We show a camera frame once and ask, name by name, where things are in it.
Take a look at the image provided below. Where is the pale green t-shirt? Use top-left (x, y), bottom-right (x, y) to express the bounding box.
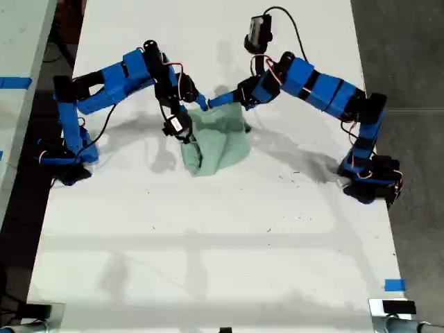
top-left (179, 103), bottom-right (253, 178)

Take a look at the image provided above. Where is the pale grey side table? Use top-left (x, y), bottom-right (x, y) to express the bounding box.
top-left (0, 0), bottom-right (58, 223)

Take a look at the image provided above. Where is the long blue tape strip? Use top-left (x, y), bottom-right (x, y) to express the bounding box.
top-left (0, 76), bottom-right (33, 90)

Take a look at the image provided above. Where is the short blue tape piece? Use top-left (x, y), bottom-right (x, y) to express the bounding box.
top-left (384, 278), bottom-right (407, 292)

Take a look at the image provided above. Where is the white mounting plate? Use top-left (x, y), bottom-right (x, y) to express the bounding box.
top-left (368, 298), bottom-right (413, 317)

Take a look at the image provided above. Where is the black box on white plate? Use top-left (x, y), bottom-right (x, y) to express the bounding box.
top-left (382, 300), bottom-right (417, 315)

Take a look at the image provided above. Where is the grey metal pipe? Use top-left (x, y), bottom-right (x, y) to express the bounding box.
top-left (373, 315), bottom-right (444, 333)

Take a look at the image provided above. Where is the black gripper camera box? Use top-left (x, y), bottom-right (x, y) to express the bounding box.
top-left (162, 112), bottom-right (194, 145)
top-left (244, 14), bottom-right (273, 55)

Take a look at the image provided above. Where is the black floor cable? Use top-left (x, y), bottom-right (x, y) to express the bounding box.
top-left (44, 31), bottom-right (76, 69)

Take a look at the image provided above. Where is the black box on metal bracket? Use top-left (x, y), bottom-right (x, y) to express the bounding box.
top-left (17, 303), bottom-right (53, 318)

